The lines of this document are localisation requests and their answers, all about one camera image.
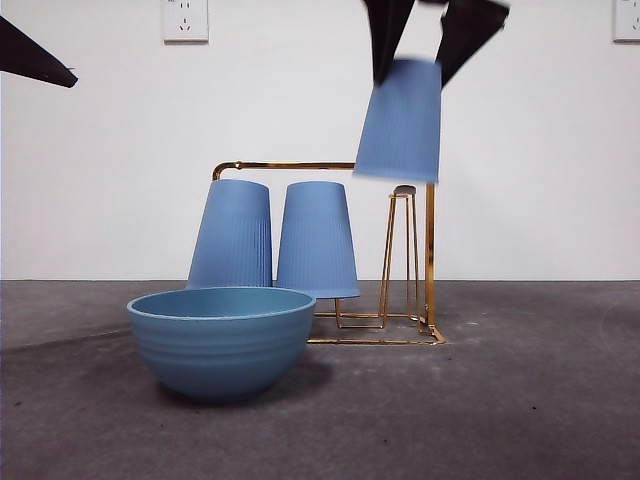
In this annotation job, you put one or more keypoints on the blue ribbed bowl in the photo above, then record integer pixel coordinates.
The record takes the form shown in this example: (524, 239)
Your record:
(220, 350)

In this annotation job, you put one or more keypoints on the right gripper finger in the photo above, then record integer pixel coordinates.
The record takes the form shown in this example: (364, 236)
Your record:
(387, 35)
(465, 35)

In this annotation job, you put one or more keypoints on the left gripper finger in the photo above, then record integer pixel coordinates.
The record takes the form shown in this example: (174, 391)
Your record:
(30, 57)

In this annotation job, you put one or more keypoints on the white wall socket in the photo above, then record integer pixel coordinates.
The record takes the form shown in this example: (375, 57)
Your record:
(627, 22)
(185, 25)

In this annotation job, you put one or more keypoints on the blue ribbed cup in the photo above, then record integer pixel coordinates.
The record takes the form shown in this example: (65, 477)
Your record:
(230, 235)
(315, 240)
(400, 125)

